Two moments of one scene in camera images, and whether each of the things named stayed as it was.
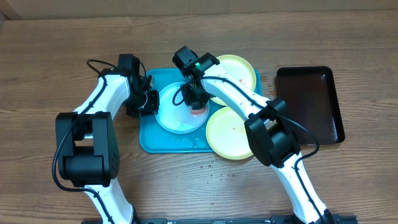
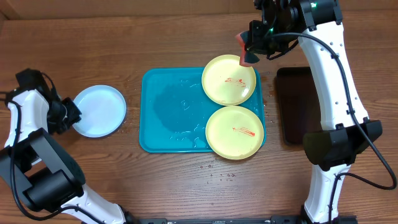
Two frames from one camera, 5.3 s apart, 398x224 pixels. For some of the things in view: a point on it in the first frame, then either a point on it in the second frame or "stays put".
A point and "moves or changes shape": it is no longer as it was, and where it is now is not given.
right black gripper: (192, 99) → (257, 45)
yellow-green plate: (227, 135) stays put
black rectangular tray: (311, 98) stays put
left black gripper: (151, 109) → (75, 116)
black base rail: (238, 219) stays put
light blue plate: (175, 115) moves or changes shape
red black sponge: (198, 109) → (246, 58)
